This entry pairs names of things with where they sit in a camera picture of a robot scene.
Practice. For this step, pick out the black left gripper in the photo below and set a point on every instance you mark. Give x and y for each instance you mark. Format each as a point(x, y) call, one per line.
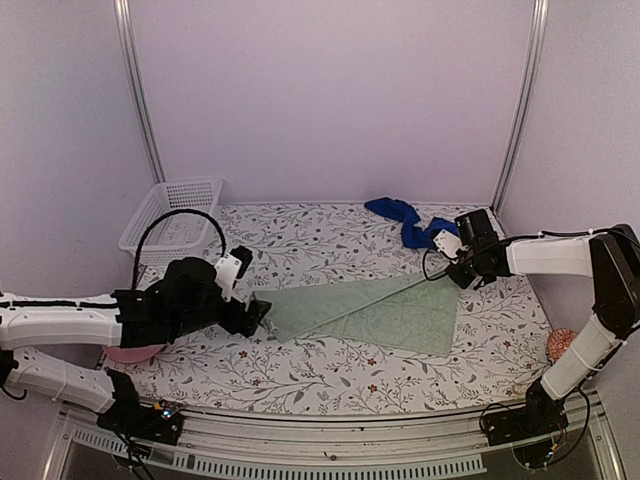
point(234, 323)

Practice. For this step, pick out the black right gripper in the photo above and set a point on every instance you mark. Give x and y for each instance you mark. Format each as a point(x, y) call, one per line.
point(461, 279)

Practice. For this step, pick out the light green towel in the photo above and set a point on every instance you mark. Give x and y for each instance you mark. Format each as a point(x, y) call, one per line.
point(406, 312)

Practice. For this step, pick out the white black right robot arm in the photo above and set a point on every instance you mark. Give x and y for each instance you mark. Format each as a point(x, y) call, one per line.
point(588, 279)

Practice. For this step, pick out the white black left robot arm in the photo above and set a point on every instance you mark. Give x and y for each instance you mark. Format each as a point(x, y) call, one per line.
point(27, 323)

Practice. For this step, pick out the white towel label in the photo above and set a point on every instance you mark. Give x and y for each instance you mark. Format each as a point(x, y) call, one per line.
point(272, 331)

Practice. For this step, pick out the blue towel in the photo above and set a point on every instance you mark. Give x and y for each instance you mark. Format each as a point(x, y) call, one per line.
point(412, 235)

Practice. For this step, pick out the white plastic basket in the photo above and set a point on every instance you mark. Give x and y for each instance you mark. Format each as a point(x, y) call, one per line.
point(181, 235)

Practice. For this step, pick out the orange patterned round object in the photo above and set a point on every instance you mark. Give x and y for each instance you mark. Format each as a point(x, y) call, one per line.
point(558, 342)

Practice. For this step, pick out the pink plate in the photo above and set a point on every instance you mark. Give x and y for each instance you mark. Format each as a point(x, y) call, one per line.
point(132, 355)

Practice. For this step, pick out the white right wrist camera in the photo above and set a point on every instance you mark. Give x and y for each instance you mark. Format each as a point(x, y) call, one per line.
point(447, 244)

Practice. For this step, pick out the aluminium front rail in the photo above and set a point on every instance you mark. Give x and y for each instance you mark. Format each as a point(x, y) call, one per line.
point(437, 445)

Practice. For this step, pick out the right aluminium frame post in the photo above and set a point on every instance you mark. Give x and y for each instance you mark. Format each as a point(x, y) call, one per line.
point(523, 104)

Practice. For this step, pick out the aluminium frame post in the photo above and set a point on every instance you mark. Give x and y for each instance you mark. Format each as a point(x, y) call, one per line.
point(124, 24)
point(523, 104)

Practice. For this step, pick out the left aluminium frame post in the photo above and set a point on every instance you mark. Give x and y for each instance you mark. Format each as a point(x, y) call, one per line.
point(124, 24)

